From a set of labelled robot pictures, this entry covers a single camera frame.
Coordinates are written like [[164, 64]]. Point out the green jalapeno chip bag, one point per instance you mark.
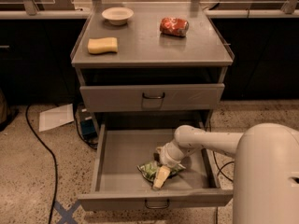
[[150, 169]]

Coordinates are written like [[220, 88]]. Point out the grey drawer cabinet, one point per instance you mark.
[[145, 56]]

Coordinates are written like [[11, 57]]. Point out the blue tape cross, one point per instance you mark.
[[66, 215]]

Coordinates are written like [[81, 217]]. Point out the blue power box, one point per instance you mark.
[[86, 124]]

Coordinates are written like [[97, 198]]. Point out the open grey middle drawer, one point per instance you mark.
[[118, 184]]

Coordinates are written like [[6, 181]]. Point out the crushed orange soda can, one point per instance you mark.
[[174, 26]]

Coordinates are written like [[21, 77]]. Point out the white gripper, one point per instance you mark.
[[167, 157]]

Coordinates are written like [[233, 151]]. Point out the closed grey top drawer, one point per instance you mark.
[[151, 97]]

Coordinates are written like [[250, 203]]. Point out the yellow sponge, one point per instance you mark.
[[102, 45]]

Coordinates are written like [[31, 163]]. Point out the white bowl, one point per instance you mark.
[[118, 15]]

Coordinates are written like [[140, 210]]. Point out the white paper sheet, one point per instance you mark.
[[55, 117]]

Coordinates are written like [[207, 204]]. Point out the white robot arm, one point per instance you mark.
[[266, 173]]

